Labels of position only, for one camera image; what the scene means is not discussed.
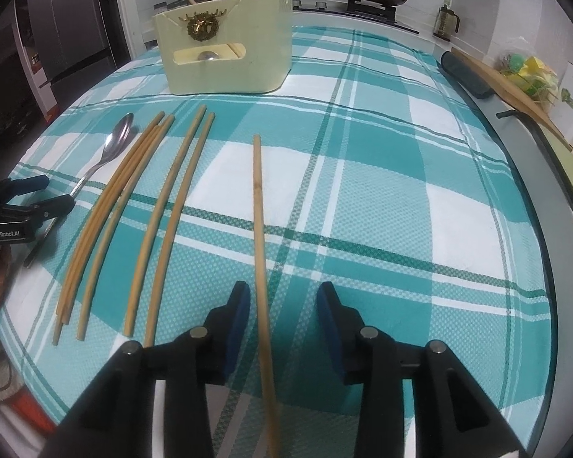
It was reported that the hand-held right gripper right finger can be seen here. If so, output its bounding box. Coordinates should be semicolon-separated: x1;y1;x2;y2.
316;282;531;458

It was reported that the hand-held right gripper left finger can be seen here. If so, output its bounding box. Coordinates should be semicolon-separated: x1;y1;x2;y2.
43;282;251;458

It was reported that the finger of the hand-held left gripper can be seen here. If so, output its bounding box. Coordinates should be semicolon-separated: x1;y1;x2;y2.
16;195;76;224
2;175;50;197

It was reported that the metal spoon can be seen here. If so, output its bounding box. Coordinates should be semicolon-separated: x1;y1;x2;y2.
23;112;139;268

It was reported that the bamboo chopstick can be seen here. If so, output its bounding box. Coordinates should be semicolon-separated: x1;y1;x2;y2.
251;134;282;458
76;113;176;342
55;111;166;320
52;125;159;347
143;112;215;348
123;104;207;339

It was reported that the cream utensil holder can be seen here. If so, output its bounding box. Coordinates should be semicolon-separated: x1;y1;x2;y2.
153;0;294;96

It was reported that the teal plaid tablecloth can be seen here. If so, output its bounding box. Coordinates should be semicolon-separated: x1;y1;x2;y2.
0;24;555;458

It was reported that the grey refrigerator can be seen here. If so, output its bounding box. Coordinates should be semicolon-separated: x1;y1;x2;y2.
10;0;120;101

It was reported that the black rolled mat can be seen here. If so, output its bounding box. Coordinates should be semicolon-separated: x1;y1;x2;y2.
440;50;495;101

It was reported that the wooden cutting board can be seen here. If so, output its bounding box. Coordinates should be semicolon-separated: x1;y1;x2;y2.
451;48;573;153

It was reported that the gas stove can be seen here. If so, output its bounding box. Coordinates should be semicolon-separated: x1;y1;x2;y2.
291;0;420;35

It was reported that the bag of colourful snacks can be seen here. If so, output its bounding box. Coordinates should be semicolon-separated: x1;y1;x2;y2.
495;50;560;101

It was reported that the glass french press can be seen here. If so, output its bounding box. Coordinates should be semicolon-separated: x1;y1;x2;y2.
433;0;460;40

